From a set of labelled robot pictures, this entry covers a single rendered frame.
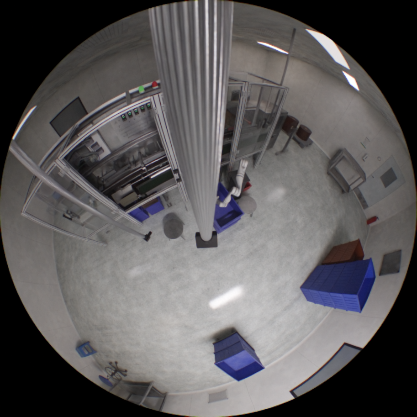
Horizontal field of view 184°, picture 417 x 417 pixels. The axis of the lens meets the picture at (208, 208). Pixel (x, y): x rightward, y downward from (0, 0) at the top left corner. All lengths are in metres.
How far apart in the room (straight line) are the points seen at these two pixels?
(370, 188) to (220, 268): 5.24
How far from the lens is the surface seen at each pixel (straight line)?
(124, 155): 1.85
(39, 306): 4.46
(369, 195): 5.59
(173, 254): 2.12
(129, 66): 4.34
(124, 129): 1.75
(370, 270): 2.48
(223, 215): 1.94
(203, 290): 2.10
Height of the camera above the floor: 2.04
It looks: 68 degrees down
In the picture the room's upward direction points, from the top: straight up
